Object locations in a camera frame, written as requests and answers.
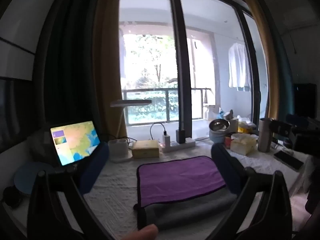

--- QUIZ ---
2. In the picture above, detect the steel bowl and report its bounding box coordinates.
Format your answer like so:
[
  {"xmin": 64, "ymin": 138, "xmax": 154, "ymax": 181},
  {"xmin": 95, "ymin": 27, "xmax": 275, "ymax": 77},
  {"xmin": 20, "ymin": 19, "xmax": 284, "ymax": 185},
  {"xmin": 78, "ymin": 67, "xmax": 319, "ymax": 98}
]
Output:
[{"xmin": 209, "ymin": 119, "xmax": 230, "ymax": 132}]

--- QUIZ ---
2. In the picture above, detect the yellow tissue box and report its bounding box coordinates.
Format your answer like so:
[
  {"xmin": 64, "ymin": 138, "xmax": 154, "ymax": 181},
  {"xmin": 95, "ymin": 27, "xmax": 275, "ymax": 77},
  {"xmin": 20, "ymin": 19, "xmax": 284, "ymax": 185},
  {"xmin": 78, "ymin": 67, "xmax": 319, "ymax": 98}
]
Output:
[{"xmin": 131, "ymin": 140, "xmax": 159, "ymax": 159}]

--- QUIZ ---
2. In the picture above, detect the white desk lamp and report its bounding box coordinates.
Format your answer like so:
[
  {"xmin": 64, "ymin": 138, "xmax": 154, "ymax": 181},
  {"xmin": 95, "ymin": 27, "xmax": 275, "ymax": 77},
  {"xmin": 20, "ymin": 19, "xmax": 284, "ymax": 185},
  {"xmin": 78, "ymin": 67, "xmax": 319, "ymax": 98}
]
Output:
[{"xmin": 108, "ymin": 99, "xmax": 152, "ymax": 163}]

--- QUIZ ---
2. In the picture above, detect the plastic tissue pack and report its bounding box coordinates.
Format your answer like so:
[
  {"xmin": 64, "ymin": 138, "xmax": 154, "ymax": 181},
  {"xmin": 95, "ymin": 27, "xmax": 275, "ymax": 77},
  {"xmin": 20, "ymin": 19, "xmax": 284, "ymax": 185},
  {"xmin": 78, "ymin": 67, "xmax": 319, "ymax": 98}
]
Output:
[{"xmin": 230, "ymin": 133, "xmax": 257, "ymax": 155}]

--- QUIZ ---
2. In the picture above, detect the yellow curtain left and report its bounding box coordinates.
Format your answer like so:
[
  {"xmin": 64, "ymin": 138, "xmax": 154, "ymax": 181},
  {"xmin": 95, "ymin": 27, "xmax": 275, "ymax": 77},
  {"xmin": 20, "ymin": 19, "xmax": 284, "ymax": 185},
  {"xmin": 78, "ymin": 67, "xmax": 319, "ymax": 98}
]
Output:
[{"xmin": 92, "ymin": 0, "xmax": 126, "ymax": 141}]

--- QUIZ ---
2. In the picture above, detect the purple and grey towel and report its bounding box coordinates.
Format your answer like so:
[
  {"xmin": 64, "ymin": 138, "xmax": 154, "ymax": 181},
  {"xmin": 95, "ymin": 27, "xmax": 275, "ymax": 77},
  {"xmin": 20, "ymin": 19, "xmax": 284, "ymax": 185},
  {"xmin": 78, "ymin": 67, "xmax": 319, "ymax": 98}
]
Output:
[{"xmin": 133, "ymin": 156, "xmax": 236, "ymax": 231}]

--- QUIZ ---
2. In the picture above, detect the steel tumbler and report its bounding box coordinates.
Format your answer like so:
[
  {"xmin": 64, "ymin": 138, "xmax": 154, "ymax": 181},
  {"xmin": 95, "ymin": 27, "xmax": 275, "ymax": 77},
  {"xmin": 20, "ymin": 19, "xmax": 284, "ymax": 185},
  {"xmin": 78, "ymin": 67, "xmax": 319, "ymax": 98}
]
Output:
[{"xmin": 258, "ymin": 118, "xmax": 273, "ymax": 153}]

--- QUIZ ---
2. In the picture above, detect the white power strip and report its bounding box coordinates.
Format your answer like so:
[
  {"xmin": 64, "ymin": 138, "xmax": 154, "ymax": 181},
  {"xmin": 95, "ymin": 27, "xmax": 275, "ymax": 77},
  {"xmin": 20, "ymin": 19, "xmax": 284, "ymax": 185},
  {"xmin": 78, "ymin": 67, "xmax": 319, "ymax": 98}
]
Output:
[{"xmin": 160, "ymin": 138, "xmax": 196, "ymax": 153}]

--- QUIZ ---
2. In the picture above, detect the tablet with map screen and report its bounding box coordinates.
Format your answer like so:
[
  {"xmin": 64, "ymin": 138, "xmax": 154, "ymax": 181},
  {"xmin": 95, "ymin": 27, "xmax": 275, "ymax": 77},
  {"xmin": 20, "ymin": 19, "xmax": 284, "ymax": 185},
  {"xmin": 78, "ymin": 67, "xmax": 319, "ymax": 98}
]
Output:
[{"xmin": 50, "ymin": 121, "xmax": 100, "ymax": 166}]

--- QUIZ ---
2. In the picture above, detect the blue round cushion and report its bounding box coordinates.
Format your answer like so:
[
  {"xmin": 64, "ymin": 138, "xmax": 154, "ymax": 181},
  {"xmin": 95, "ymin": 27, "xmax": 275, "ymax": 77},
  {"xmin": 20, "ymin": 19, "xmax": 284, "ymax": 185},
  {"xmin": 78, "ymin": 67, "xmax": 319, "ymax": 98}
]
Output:
[{"xmin": 14, "ymin": 161, "xmax": 55, "ymax": 195}]

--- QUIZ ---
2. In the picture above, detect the operator thumb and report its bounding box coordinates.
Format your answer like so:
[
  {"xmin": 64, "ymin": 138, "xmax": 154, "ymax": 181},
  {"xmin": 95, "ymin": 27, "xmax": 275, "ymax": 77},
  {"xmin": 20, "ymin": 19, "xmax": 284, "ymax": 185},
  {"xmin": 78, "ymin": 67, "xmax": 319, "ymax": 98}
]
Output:
[{"xmin": 122, "ymin": 224, "xmax": 158, "ymax": 240}]

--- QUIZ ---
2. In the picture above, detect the white charger plug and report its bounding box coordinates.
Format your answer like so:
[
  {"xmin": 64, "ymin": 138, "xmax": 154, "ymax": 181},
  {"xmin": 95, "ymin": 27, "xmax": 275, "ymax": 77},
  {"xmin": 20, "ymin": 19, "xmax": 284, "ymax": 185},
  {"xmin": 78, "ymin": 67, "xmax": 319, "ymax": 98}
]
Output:
[{"xmin": 163, "ymin": 131, "xmax": 170, "ymax": 148}]

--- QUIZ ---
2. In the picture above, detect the black charger plug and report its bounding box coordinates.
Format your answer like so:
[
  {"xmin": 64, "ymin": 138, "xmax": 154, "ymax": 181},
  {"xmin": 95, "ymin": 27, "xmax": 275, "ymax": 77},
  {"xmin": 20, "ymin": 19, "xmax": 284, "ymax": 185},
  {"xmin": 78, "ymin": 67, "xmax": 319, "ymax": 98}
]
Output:
[{"xmin": 176, "ymin": 129, "xmax": 185, "ymax": 144}]

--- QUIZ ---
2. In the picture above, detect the black charger cable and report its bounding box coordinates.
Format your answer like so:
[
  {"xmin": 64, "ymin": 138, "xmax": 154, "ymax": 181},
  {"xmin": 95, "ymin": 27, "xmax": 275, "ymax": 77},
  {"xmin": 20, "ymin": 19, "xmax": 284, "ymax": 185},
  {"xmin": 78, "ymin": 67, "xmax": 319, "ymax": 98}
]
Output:
[{"xmin": 149, "ymin": 122, "xmax": 167, "ymax": 140}]

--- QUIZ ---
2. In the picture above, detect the white hanging shirt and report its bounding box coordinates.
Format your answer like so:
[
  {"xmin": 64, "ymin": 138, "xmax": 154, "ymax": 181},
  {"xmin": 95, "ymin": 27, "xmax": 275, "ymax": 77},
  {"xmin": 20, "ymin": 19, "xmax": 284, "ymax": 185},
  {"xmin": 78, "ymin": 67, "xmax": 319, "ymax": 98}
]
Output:
[{"xmin": 228, "ymin": 43, "xmax": 251, "ymax": 92}]

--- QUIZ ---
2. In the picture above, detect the light blue pot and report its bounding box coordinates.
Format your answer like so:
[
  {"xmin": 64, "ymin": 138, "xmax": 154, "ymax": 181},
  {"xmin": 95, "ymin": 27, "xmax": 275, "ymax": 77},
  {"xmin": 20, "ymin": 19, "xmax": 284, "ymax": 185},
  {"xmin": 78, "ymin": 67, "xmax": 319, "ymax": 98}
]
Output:
[{"xmin": 209, "ymin": 129, "xmax": 229, "ymax": 144}]

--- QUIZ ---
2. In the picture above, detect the black phone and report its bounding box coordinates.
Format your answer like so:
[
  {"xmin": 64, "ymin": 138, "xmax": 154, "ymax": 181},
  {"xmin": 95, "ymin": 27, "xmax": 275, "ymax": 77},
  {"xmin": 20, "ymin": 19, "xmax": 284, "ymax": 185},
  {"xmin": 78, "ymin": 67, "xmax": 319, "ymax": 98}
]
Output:
[{"xmin": 273, "ymin": 151, "xmax": 304, "ymax": 172}]

